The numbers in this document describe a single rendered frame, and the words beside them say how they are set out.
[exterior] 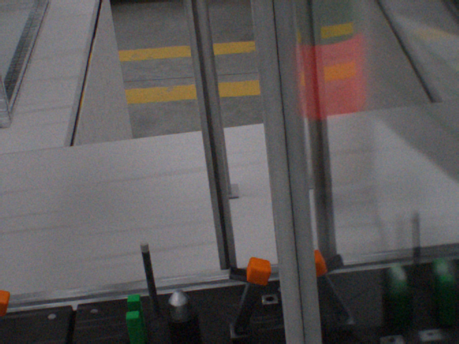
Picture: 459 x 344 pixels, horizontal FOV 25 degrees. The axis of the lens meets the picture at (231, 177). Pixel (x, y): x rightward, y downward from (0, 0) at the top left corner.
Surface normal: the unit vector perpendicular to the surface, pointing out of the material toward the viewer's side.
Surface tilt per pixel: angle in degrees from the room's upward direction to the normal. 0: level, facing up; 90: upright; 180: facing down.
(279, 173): 90
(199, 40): 90
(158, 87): 0
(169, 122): 0
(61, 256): 0
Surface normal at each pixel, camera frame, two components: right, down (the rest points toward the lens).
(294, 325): 0.05, 0.47
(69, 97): -0.11, -0.88
